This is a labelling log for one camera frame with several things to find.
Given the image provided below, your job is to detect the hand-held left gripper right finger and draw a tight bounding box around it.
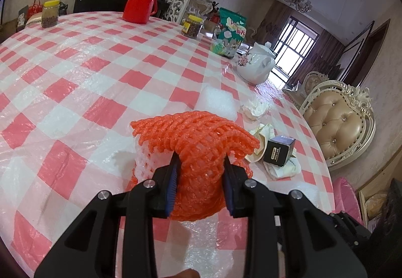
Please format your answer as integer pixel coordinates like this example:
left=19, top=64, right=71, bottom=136
left=224, top=157, right=366, bottom=278

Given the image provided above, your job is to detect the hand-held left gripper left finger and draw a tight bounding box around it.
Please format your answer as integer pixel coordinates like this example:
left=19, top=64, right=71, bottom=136
left=34, top=152, right=182, bottom=278

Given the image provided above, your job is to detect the pink-lined trash bin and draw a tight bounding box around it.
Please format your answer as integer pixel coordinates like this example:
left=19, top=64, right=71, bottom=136
left=333, top=178, right=365, bottom=225

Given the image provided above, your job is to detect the white foam fruit net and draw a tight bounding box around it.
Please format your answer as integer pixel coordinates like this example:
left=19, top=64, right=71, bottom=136
left=131, top=137, right=176, bottom=186

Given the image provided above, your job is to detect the orange foam fruit net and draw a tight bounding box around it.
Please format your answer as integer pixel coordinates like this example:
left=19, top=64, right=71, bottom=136
left=130, top=111, right=261, bottom=221

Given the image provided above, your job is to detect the small black box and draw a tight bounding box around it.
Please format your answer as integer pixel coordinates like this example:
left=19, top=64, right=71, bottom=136
left=263, top=136, right=296, bottom=167

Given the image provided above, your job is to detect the cardboard box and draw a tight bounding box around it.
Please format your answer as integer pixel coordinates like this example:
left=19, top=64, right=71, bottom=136
left=358, top=185, right=391, bottom=231

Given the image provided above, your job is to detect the crumpled white tissue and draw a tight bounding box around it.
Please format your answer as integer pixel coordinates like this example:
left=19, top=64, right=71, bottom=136
left=240, top=97, right=267, bottom=122

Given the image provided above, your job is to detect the beige tufted ornate chair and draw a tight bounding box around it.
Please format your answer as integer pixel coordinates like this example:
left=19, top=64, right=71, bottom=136
left=298, top=80, right=376, bottom=171

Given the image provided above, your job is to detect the white flowered teapot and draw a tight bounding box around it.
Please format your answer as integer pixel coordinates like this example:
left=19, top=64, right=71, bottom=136
left=236, top=41, right=276, bottom=85

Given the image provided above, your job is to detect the pink checkered plastic tablecloth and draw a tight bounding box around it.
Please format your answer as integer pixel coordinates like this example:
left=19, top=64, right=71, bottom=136
left=0, top=10, right=333, bottom=278

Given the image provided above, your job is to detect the cream ornate chair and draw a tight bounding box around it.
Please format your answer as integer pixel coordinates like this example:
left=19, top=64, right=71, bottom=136
left=283, top=71, right=330, bottom=99

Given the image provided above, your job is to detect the green snack bag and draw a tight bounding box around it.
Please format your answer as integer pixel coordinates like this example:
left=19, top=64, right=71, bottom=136
left=211, top=8, right=247, bottom=60

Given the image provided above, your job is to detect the barred window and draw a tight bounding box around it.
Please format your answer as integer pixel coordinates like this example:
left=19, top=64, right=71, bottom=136
left=273, top=16, right=318, bottom=78

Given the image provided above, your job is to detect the yellow-lid jar of dark snacks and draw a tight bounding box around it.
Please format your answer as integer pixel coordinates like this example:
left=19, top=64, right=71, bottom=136
left=41, top=0, right=61, bottom=28
left=181, top=14, right=205, bottom=39

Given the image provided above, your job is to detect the brown curtain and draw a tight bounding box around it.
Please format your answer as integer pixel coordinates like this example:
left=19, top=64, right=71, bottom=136
left=261, top=0, right=291, bottom=46

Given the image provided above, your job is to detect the ornate cream sofa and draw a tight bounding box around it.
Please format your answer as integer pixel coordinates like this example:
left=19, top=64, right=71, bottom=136
left=188, top=0, right=220, bottom=19

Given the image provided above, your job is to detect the dark wooden door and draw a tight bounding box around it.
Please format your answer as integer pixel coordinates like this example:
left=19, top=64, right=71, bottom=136
left=334, top=21, right=391, bottom=87

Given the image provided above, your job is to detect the red thermos jug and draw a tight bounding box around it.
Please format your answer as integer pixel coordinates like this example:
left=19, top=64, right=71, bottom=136
left=122, top=0, right=158, bottom=25

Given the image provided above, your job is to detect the black piano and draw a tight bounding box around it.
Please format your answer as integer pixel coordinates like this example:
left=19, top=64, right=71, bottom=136
left=73, top=0, right=170, bottom=19

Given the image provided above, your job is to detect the red handbag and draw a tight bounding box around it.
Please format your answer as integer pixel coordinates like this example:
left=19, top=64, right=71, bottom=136
left=28, top=0, right=43, bottom=19

